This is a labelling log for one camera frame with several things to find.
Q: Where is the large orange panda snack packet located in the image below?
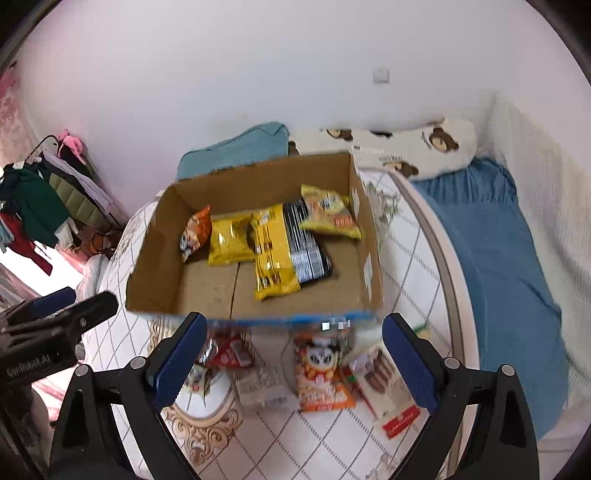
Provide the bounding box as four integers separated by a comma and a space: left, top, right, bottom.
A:
294, 335, 357, 412

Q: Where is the white waffle blanket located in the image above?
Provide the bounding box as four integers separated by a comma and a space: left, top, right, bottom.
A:
480, 90, 591, 416

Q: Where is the white clothes pile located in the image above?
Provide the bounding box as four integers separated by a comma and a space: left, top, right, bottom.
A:
76, 254, 110, 301

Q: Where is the blue towel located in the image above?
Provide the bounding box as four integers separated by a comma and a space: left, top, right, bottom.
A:
175, 122, 291, 182

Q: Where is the pile of clothes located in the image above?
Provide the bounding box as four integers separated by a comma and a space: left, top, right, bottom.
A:
0, 134, 130, 278

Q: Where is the long yellow snack packet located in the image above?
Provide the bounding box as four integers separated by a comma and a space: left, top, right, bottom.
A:
249, 203, 302, 302

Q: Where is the small red snack packet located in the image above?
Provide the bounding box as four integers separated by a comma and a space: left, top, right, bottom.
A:
198, 330, 254, 370

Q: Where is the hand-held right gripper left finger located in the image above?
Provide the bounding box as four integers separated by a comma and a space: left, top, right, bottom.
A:
50, 312, 208, 480

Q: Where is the white portrait snack packet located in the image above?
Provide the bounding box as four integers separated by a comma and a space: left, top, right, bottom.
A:
185, 364, 218, 398

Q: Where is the white chocolate stick biscuit packet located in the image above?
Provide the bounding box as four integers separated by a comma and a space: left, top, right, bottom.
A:
348, 344, 422, 439

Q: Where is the pink curtain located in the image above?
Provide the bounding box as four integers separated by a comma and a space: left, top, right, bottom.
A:
0, 69, 28, 167

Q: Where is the plain yellow snack packet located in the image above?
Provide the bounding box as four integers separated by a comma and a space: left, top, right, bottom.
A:
208, 213, 257, 267

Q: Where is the bear print pillow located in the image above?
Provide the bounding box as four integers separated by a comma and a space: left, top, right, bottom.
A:
288, 117, 478, 181

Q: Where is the pale grey snack packet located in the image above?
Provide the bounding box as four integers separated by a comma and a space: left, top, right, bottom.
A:
231, 364, 301, 411

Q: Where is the black striped snack packet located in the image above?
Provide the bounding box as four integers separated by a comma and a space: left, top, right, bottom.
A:
283, 199, 333, 283

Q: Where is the cardboard box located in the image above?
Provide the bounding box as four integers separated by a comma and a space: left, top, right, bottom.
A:
124, 151, 385, 324

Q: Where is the olive puffer vest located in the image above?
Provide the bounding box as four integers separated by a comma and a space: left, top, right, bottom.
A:
48, 173, 93, 217

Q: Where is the dark green garment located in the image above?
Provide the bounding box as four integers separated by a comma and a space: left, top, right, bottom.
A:
0, 166, 70, 247

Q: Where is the yellow packet with orange label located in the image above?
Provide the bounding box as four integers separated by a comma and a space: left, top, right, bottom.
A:
299, 185, 363, 240

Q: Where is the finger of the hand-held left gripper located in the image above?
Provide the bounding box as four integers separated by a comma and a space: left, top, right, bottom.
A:
0, 287, 77, 325
4, 291, 119, 345

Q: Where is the small orange panda snack packet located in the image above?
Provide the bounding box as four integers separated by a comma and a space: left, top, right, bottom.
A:
179, 205, 213, 264

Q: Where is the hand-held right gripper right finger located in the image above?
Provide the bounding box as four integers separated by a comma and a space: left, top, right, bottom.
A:
381, 313, 540, 480

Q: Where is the pink plush toy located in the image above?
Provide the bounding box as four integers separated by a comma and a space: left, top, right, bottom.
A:
58, 129, 86, 164

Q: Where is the blue bedsheet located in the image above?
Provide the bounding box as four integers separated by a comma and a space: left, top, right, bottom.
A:
411, 157, 570, 439

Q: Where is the red garment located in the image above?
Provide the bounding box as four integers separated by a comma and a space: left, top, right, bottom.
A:
0, 215, 54, 278

